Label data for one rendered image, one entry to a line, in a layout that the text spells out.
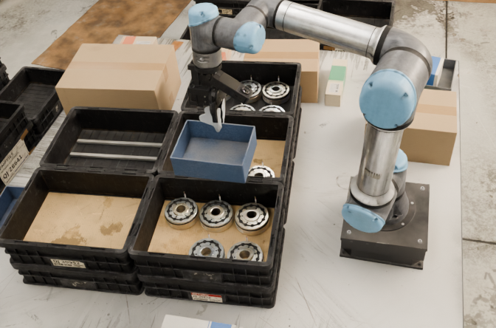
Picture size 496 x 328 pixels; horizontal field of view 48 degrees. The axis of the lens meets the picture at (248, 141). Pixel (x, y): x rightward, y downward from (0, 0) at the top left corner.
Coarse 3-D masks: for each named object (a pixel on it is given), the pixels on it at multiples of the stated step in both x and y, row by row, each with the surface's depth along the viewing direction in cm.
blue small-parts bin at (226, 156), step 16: (192, 128) 160; (208, 128) 158; (224, 128) 157; (240, 128) 156; (176, 144) 152; (192, 144) 161; (208, 144) 160; (224, 144) 159; (240, 144) 159; (256, 144) 158; (176, 160) 149; (192, 160) 147; (208, 160) 156; (224, 160) 155; (240, 160) 154; (192, 176) 152; (208, 176) 150; (224, 176) 149; (240, 176) 147
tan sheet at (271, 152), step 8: (264, 144) 193; (272, 144) 193; (280, 144) 193; (256, 152) 191; (264, 152) 191; (272, 152) 190; (280, 152) 190; (256, 160) 188; (264, 160) 188; (272, 160) 188; (280, 160) 187; (272, 168) 185; (280, 168) 184
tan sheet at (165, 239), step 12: (156, 228) 171; (168, 228) 170; (192, 228) 170; (228, 228) 168; (156, 240) 168; (168, 240) 167; (180, 240) 167; (192, 240) 166; (228, 240) 165; (240, 240) 165; (252, 240) 165; (264, 240) 164; (168, 252) 164; (180, 252) 164; (264, 252) 161
